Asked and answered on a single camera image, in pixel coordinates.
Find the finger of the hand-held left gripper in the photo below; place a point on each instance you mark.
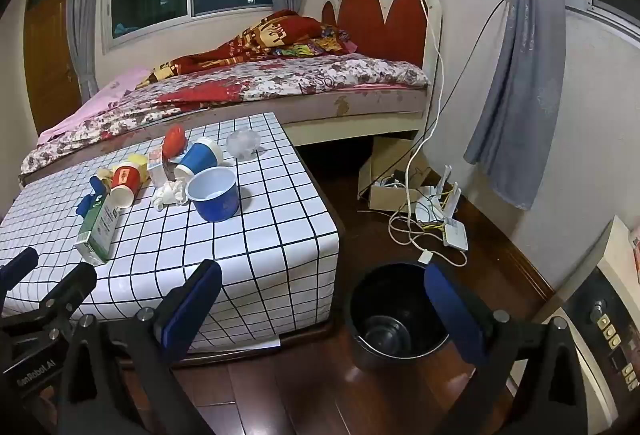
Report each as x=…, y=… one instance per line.
x=20, y=263
x=75, y=284

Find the white tissue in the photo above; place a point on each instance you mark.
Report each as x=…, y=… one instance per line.
x=167, y=195

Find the brown wooden door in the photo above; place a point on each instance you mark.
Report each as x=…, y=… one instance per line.
x=50, y=55

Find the beige crumpled paper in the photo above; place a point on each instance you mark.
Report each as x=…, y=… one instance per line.
x=104, y=175

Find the blue paper bowl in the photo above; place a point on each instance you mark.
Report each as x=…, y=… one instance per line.
x=220, y=205

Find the pink blanket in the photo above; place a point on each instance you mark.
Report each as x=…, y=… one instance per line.
x=120, y=82

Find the red white headboard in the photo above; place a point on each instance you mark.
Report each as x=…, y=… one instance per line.
x=400, y=25

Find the black trash bin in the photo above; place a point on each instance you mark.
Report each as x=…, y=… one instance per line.
x=380, y=295

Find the blue paper cup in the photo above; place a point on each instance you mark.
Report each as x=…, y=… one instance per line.
x=200, y=157

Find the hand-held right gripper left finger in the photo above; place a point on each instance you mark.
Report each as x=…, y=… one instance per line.
x=192, y=302

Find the grey tied curtain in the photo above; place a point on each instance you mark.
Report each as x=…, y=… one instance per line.
x=520, y=90

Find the white router with antennas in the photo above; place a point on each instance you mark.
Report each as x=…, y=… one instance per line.
x=430, y=210

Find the yellow crumpled wrapper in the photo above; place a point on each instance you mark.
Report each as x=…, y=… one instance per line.
x=136, y=160

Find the floral bedsheet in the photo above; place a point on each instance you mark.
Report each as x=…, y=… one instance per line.
x=320, y=75

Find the table with checkered cloth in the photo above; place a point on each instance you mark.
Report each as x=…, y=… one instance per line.
x=240, y=235

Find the clear plastic cup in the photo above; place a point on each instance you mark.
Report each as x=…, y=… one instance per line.
x=243, y=143

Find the cardboard box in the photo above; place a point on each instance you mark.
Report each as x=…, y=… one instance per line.
x=387, y=202

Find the white power plug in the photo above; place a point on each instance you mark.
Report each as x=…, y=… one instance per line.
x=425, y=257

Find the red crumpled bag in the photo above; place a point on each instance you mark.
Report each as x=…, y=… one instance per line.
x=174, y=141

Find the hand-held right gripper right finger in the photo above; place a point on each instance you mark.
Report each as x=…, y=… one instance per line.
x=452, y=310

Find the white wooden bed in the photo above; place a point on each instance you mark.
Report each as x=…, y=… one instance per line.
x=340, y=127

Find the blue plastic wrapper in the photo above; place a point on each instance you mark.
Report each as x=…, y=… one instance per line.
x=89, y=204

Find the red paper cup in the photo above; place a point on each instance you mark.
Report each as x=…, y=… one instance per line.
x=125, y=180

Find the red patterned quilt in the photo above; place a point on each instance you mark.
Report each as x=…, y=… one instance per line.
x=280, y=30

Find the white appliance with control panel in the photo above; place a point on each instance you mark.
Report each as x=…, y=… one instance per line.
x=600, y=295

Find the green white carton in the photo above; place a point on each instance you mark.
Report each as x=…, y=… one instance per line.
x=97, y=232

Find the flat white modem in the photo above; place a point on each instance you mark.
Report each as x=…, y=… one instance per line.
x=456, y=235

